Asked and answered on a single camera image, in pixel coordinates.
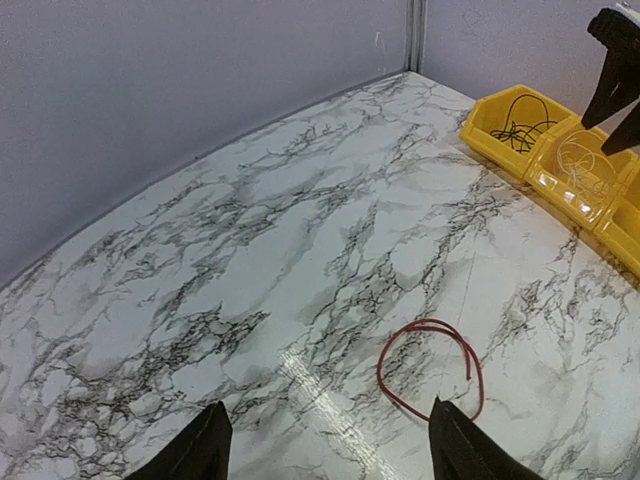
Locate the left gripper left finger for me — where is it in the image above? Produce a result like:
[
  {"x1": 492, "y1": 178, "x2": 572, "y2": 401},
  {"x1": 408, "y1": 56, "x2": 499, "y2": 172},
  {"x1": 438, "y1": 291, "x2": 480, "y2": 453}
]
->
[{"x1": 127, "y1": 401, "x2": 233, "y2": 480}]

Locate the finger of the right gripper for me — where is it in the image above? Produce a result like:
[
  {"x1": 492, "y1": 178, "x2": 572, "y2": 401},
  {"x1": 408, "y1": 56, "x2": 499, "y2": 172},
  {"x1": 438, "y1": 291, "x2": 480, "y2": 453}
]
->
[
  {"x1": 601, "y1": 98, "x2": 639, "y2": 156},
  {"x1": 582, "y1": 7, "x2": 639, "y2": 128}
]

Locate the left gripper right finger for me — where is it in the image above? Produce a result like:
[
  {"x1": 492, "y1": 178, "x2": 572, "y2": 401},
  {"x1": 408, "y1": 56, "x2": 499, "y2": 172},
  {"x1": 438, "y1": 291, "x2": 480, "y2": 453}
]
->
[{"x1": 428, "y1": 398, "x2": 542, "y2": 480}]

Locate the red thin cable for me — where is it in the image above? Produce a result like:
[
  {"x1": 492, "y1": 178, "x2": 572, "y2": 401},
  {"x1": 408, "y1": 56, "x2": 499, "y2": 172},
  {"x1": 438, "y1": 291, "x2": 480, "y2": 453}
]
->
[{"x1": 376, "y1": 318, "x2": 485, "y2": 421}]

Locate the yellow three-compartment bin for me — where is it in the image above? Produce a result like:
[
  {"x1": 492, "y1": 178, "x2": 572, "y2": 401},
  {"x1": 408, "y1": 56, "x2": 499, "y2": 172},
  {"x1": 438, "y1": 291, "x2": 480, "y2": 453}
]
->
[{"x1": 460, "y1": 85, "x2": 639, "y2": 274}]

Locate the right aluminium frame post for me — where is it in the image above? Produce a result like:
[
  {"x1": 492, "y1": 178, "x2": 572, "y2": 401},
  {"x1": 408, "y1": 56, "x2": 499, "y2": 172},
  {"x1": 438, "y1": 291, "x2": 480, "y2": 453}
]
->
[{"x1": 404, "y1": 0, "x2": 428, "y2": 73}]

